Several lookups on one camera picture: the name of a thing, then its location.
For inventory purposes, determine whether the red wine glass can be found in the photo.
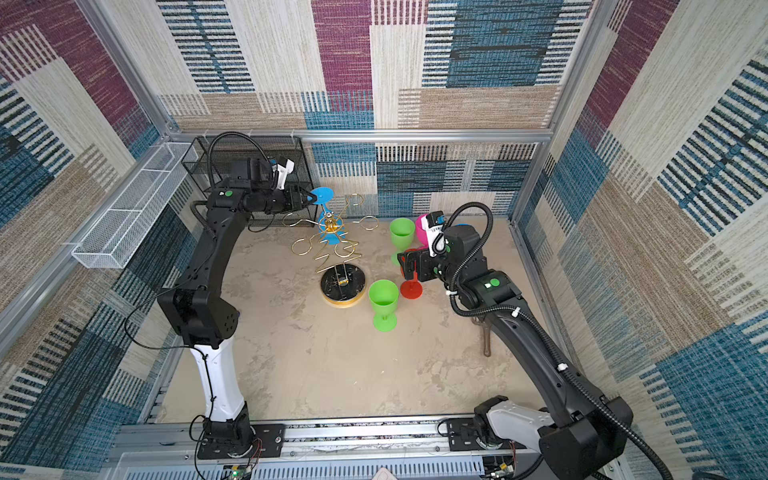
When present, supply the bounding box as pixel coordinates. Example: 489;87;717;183
400;247;429;300

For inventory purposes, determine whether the green wine glass front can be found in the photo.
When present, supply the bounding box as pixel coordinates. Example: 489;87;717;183
389;218;416;266

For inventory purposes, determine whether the green wine glass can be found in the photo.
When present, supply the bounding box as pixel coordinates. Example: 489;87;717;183
389;218;416;266
369;280;400;332

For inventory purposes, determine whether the blue wine glass back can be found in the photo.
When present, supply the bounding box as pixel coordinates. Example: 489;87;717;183
310;187;347;246

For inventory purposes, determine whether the green wine glass back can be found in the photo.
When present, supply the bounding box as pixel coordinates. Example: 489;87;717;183
369;280;400;332

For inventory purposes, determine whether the pink wine glass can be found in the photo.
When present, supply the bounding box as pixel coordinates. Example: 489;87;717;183
414;214;428;246

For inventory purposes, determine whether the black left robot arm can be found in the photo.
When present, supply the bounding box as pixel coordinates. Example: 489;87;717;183
156;131;318;459

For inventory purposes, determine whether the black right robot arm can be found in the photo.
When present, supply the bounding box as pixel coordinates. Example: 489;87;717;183
397;202;672;479

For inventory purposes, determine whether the black mesh shelf rack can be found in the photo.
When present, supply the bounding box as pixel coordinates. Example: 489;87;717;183
182;132;316;225

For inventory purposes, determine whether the brown slotted scoop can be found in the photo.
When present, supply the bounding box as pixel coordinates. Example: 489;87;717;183
472;317;492;357

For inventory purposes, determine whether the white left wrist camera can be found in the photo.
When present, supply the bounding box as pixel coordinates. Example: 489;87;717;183
268;157;295;191

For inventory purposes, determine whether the white wire mesh basket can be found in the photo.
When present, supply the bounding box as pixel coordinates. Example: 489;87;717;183
72;142;189;269

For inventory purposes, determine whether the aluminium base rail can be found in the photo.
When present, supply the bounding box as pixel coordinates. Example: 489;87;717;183
101;413;601;480

